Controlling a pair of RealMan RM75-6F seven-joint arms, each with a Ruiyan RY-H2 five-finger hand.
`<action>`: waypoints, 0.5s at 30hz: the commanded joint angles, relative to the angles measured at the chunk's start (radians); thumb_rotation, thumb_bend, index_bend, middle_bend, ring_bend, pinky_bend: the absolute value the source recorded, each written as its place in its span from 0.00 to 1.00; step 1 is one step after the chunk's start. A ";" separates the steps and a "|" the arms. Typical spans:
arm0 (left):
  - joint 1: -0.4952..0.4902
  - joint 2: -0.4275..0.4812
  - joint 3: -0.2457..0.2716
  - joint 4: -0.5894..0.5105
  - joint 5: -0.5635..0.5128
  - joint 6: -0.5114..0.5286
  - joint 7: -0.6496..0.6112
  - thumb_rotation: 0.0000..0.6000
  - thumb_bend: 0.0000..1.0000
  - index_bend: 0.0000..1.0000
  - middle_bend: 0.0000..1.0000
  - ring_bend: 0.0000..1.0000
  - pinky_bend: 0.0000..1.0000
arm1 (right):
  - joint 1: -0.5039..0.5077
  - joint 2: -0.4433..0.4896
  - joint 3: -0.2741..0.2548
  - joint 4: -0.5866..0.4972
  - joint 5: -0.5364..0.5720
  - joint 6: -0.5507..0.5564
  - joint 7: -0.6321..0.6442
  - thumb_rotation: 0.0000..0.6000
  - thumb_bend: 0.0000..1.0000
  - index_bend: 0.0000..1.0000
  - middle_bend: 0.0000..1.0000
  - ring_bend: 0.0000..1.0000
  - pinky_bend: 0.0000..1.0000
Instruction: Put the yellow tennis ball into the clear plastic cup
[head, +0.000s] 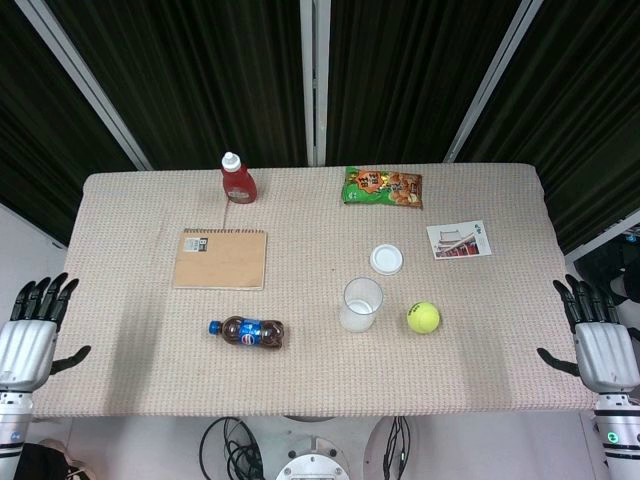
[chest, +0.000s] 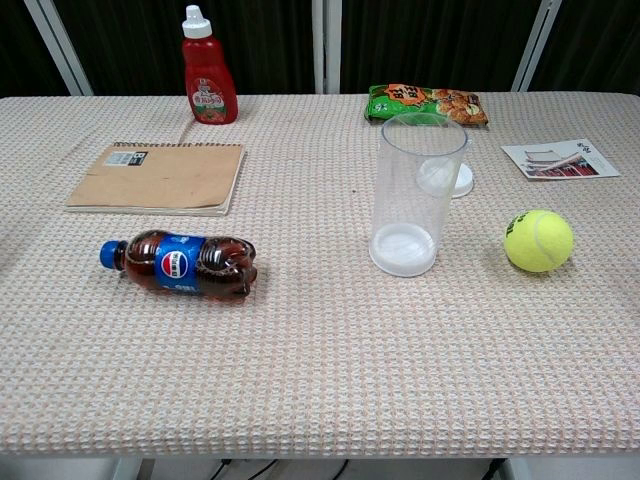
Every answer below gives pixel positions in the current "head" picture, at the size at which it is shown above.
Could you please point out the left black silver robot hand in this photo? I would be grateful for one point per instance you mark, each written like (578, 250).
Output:
(27, 350)

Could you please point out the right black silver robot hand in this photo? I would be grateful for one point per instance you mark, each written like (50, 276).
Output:
(605, 355)

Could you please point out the yellow tennis ball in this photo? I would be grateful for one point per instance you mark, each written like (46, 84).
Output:
(423, 317)

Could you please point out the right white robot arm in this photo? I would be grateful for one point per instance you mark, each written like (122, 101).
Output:
(617, 435)

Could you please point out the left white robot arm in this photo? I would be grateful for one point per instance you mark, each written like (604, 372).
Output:
(12, 430)

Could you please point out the clear plastic cup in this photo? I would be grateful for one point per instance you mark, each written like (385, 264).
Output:
(361, 305)

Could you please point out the postcard with temple picture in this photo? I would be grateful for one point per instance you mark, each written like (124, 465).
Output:
(459, 240)

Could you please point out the brown spiral notebook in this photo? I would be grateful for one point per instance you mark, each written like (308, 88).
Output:
(220, 260)

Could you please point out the small Pepsi cola bottle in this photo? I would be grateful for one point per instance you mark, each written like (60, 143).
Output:
(250, 333)

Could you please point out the black pleated curtain panel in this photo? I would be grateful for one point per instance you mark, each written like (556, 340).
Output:
(585, 115)
(400, 75)
(30, 125)
(200, 75)

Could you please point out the white round plastic lid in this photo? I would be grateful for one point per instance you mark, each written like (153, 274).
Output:
(386, 258)

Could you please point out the red ketchup squeeze bottle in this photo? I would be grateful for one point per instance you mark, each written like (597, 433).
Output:
(238, 182)

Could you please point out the green orange snack bag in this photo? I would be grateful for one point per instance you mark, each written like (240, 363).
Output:
(382, 188)

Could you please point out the beige waffle tablecloth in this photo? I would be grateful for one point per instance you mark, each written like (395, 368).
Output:
(310, 370)

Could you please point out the white round robot torso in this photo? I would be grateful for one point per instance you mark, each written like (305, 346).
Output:
(312, 460)

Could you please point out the grey metal screen post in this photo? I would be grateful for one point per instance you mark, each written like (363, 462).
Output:
(85, 82)
(492, 80)
(314, 80)

